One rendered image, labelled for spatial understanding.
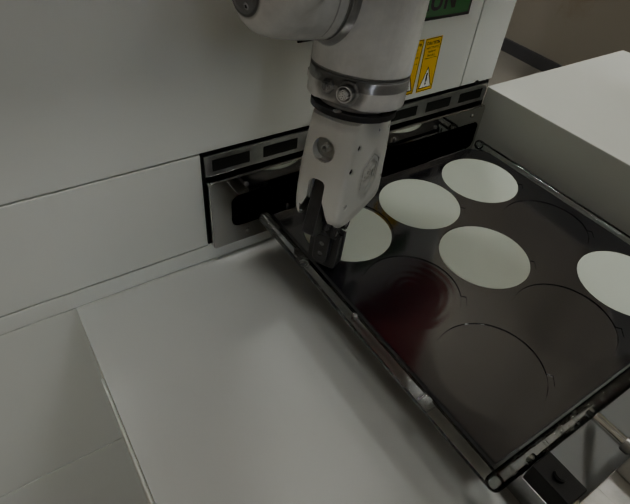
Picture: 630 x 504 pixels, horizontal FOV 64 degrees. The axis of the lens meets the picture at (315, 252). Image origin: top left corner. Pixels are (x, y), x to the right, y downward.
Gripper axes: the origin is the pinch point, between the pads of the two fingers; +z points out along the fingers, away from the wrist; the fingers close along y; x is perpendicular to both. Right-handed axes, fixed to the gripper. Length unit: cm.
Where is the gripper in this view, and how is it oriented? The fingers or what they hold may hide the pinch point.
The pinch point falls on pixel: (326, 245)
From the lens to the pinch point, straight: 52.9
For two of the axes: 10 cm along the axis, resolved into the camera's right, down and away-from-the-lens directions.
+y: 4.7, -4.6, 7.5
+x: -8.7, -3.8, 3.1
